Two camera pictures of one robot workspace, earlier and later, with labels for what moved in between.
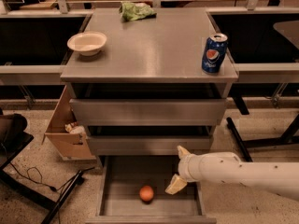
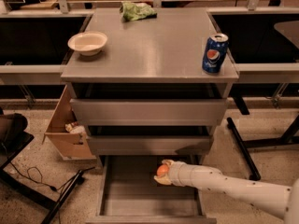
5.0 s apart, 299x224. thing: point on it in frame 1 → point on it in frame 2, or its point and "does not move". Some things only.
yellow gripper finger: x=182 y=152 → x=168 y=161
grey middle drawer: x=146 y=146 does not move
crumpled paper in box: x=75 y=129 does not move
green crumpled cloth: x=131 y=11 does not move
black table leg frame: x=286 y=139 does not move
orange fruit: x=146 y=193 → x=163 y=170
